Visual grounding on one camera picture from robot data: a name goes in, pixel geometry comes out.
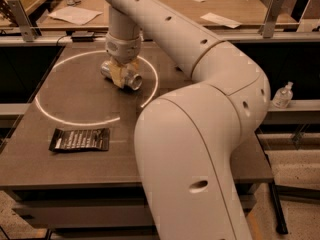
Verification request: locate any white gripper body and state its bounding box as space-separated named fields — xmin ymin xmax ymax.
xmin=105 ymin=34 xmax=141 ymax=64

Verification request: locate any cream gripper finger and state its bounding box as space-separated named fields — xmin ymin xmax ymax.
xmin=109 ymin=58 xmax=126 ymax=88
xmin=127 ymin=58 xmax=139 ymax=73

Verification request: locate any silver redbull can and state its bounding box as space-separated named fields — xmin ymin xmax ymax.
xmin=101 ymin=60 xmax=142 ymax=91

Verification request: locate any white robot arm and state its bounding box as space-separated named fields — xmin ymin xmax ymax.
xmin=106 ymin=0 xmax=270 ymax=240

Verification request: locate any white circle tape marking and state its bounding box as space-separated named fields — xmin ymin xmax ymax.
xmin=35 ymin=50 xmax=159 ymax=128

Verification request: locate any black power adapter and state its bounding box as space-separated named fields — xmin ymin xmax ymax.
xmin=71 ymin=32 xmax=94 ymax=42

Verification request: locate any white paper sheet left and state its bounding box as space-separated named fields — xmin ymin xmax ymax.
xmin=49 ymin=6 xmax=102 ymax=25

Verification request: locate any black foil snack packet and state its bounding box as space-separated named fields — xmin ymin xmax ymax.
xmin=49 ymin=128 xmax=110 ymax=152

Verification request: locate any white paper sheet right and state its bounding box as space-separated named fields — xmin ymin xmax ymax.
xmin=201 ymin=13 xmax=241 ymax=29

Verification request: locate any black cable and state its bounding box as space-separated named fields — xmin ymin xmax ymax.
xmin=55 ymin=33 xmax=73 ymax=48

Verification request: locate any left metal bracket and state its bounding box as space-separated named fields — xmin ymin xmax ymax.
xmin=8 ymin=0 xmax=38 ymax=42

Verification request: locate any metal bracket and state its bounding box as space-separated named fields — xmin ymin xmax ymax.
xmin=8 ymin=0 xmax=38 ymax=42
xmin=259 ymin=0 xmax=284 ymax=38

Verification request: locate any right metal bracket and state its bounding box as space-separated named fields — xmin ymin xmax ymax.
xmin=259 ymin=0 xmax=284 ymax=38

